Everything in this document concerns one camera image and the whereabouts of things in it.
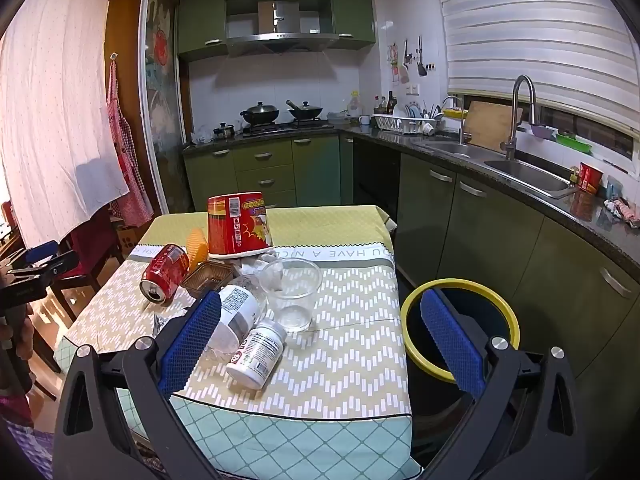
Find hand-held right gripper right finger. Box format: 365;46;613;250
419;289;586;480

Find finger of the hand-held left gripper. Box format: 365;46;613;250
25;241;60;266
7;251;81;286

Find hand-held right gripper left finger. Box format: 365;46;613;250
52;290;223;480

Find large white supplement bottle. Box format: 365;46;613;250
205;284;262;356

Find black bin with yellow rim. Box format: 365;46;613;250
400;278;522;461

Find small white pill bottle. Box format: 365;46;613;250
226;319;288;391

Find brown plastic tray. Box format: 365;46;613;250
180;262;236;297

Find red soda can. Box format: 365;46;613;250
140;243;191;304

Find white tissue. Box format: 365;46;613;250
235;254;281;286

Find clear plastic cup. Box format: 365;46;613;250
258;258;322;332

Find red instant noodle cup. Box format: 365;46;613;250
206;191;276;261

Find clear plastic wrapper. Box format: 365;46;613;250
150;305;198;336

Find red wooden chair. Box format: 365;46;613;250
50;205;126;306

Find cardboard box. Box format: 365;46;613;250
117;227;141;261

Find green base cabinet with doors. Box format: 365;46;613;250
395;152;640;411

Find person's pink patterned clothing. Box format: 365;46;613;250
0;395;32;428

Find red checked apron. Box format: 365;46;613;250
105;55;155;228

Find white dotted cloth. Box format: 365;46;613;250
0;0;131;251

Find dark stone countertop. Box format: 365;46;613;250
182;122;640;281

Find glass sliding door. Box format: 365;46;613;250
137;0;193;216

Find steel sink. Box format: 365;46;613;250
415;140;581;200

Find green base cabinet with drawers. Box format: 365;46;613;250
182;132;356;211

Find tall steel faucet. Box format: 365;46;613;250
501;75;537;161

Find small red noodle cup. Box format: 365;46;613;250
578;162;604;195

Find crumpled patterned cloth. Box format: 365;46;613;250
602;197;640;228

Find wooden cutting board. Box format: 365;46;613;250
462;101;523;153

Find white dish rack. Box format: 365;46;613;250
372;112;438;135

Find green plastic tray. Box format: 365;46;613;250
556;131;593;155

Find gas stove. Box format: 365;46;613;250
242;117;331;136

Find black wok with lid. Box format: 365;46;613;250
240;101;281;126

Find window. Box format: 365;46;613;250
462;91;640;166

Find green upper cabinets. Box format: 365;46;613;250
177;0;377;61

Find steel range hood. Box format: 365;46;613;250
226;0;341;56

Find white window blind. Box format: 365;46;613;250
432;0;640;123

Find black wok with handle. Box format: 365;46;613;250
286;100;325;121

